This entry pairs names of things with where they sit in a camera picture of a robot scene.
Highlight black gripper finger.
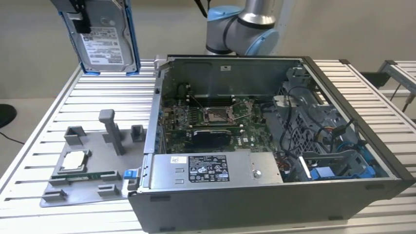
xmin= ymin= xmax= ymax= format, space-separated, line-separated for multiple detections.
xmin=73 ymin=0 xmax=93 ymax=34

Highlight hard disk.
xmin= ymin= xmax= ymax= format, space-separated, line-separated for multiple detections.
xmin=57 ymin=0 xmax=142 ymax=77

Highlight grey metal disk bay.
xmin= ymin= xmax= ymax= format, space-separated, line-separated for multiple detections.
xmin=263 ymin=67 xmax=391 ymax=182

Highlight blue disk carrier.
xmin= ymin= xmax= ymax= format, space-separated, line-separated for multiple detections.
xmin=311 ymin=167 xmax=338 ymax=181

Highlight black round chair base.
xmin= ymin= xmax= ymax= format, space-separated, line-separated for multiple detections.
xmin=0 ymin=104 xmax=18 ymax=129

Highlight thin metal locking lever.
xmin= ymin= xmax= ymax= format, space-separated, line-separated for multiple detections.
xmin=190 ymin=94 xmax=207 ymax=109

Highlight black RAM slot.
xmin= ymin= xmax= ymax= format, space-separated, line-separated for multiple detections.
xmin=187 ymin=94 xmax=237 ymax=106
xmin=189 ymin=123 xmax=245 ymax=129

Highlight CPU socket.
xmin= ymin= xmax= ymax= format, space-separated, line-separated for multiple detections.
xmin=202 ymin=106 xmax=235 ymax=124

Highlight silver CPU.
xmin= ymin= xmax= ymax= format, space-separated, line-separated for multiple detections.
xmin=62 ymin=151 xmax=89 ymax=171

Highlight grey parts rack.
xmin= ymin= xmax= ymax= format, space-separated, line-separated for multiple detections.
xmin=39 ymin=109 xmax=146 ymax=208

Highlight metal socket cover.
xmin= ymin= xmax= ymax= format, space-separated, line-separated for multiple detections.
xmin=233 ymin=100 xmax=255 ymax=115

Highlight green RAM stick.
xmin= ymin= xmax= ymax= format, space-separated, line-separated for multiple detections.
xmin=51 ymin=171 xmax=115 ymax=183

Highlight blue case latch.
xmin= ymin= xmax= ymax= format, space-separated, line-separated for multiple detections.
xmin=123 ymin=169 xmax=142 ymax=187

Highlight silver power supply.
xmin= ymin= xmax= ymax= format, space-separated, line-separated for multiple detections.
xmin=150 ymin=152 xmax=283 ymax=190

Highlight green motherboard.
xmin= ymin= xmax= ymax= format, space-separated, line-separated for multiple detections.
xmin=161 ymin=97 xmax=285 ymax=156

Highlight black PC case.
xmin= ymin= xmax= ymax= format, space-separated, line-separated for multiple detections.
xmin=129 ymin=54 xmax=416 ymax=234

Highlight black floor cable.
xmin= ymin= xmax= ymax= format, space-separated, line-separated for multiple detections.
xmin=0 ymin=131 xmax=26 ymax=145

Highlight black wire with connector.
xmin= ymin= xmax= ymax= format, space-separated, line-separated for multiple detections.
xmin=317 ymin=118 xmax=357 ymax=147

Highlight blue wire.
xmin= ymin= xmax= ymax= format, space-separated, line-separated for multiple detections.
xmin=337 ymin=141 xmax=370 ymax=161

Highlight aluminium frame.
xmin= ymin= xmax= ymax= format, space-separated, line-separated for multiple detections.
xmin=379 ymin=59 xmax=416 ymax=97

